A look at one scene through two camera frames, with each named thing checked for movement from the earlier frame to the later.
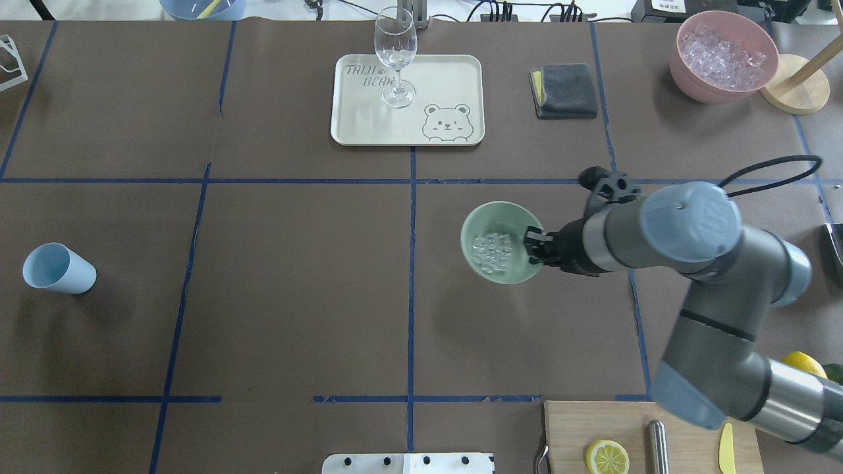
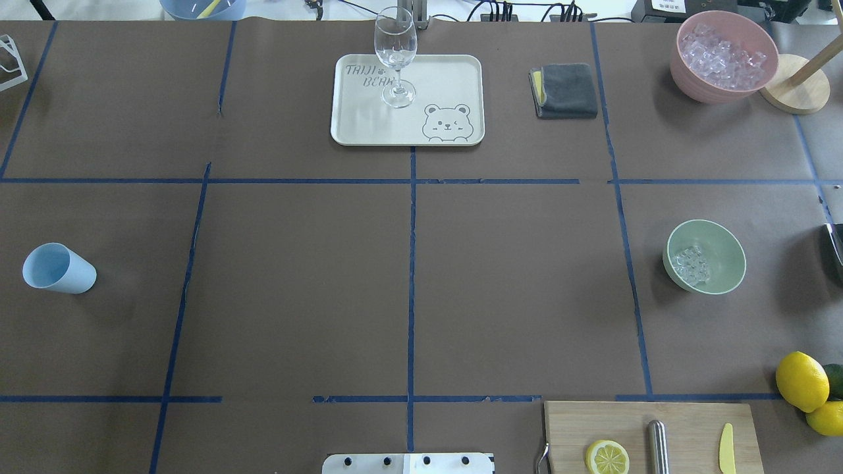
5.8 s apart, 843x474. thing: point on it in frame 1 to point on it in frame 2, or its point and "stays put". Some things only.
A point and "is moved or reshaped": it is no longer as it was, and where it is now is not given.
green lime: [834, 372] stays put
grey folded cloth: [564, 91] stays put
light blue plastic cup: [55, 266] stays put
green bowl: [492, 241] is moved or reshaped
